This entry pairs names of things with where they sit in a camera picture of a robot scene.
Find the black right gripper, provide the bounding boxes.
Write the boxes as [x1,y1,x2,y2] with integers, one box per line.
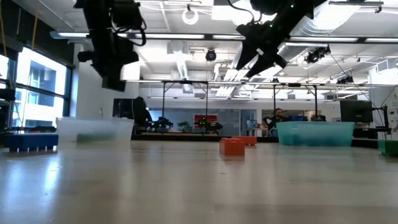
[235,5,315,78]

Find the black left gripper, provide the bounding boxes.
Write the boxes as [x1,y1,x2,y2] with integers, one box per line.
[76,29,140,92]

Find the orange-red toy brick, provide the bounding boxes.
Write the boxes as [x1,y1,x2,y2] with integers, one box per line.
[231,136,258,147]
[219,138,246,157]

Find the blue toy brick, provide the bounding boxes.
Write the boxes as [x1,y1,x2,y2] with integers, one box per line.
[4,133,59,154]

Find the clear plastic bin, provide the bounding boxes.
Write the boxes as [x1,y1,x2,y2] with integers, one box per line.
[56,116,135,144]

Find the ceiling light strip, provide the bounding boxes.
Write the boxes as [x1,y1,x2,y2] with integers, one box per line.
[289,36,398,44]
[50,30,206,40]

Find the large window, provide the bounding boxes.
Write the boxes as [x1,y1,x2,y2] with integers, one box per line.
[0,46,74,133]

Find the red sign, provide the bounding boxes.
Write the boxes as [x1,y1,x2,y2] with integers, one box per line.
[193,114,218,129]

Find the green potted plant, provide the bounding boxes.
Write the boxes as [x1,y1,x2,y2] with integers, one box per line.
[177,120,193,134]

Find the teal plastic bin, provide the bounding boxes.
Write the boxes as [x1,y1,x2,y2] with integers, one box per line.
[275,121,356,147]

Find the black box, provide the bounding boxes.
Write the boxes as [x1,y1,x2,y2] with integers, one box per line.
[0,88,16,102]

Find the black monitor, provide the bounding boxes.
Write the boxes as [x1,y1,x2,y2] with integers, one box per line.
[339,99,374,124]

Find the black overhead bar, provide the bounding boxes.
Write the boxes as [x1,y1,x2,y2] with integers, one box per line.
[328,0,385,14]

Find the black monitor stand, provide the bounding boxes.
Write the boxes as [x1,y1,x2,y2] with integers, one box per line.
[373,105,391,134]

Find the black background station frame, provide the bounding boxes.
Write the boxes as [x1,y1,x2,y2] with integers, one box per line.
[272,82,318,121]
[160,80,210,121]

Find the black ceiling camera rig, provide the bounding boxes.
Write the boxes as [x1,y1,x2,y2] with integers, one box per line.
[336,75,354,85]
[303,45,331,65]

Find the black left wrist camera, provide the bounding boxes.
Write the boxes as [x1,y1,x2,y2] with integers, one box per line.
[111,0,145,30]

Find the white ring lamp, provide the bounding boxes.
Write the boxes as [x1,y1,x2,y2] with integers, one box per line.
[181,7,200,26]

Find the yellow hanging strap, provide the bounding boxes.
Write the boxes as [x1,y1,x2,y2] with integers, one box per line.
[30,7,40,50]

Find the white wall poster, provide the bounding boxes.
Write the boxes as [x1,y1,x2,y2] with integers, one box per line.
[387,91,398,131]

